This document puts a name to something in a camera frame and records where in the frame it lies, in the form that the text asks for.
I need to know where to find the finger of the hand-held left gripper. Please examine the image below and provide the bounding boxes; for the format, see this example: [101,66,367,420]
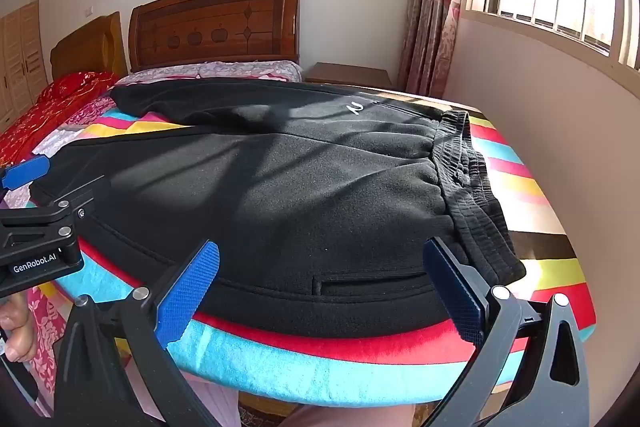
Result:
[0,155,49,190]
[0,175,112,264]

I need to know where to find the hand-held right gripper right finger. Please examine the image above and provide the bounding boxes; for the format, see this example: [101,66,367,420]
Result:
[422,236,591,427]

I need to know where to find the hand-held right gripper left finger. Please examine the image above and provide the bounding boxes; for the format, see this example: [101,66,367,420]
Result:
[52,239,236,427]

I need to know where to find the black pants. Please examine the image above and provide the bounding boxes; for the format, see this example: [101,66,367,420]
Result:
[29,77,528,340]

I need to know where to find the person's left hand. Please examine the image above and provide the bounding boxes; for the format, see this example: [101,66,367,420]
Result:
[0,294,36,365]

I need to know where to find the red patterned bedding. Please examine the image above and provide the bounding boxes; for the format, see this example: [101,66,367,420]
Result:
[0,71,121,168]

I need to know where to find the light wooden wardrobe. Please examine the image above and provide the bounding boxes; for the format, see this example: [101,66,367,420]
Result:
[0,0,48,132]

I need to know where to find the light wooden headboard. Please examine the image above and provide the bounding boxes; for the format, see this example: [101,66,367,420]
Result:
[49,11,129,80]

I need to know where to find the striped colourful blanket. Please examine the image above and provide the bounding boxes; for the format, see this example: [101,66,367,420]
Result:
[35,89,598,408]

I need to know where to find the dark carved wooden headboard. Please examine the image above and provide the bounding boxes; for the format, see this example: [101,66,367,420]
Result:
[127,0,304,72]

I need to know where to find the wooden nightstand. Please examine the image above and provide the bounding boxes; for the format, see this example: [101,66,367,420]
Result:
[304,62,393,88]

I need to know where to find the pink floral curtain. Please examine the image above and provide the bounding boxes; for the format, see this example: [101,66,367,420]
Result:
[397,0,473,98]

